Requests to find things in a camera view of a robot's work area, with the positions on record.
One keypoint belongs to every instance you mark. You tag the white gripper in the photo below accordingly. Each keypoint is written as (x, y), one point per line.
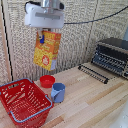
(45, 16)

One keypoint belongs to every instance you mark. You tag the blue cup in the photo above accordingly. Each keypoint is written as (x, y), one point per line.
(58, 92)

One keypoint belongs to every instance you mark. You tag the red bowl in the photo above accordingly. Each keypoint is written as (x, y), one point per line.
(47, 81)

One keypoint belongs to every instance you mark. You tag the red shopping basket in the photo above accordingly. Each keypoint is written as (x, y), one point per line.
(23, 101)

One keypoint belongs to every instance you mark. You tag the orange macaroni and cheese carton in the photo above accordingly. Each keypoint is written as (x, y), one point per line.
(47, 50)

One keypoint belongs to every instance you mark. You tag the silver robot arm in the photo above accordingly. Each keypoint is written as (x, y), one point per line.
(51, 3)

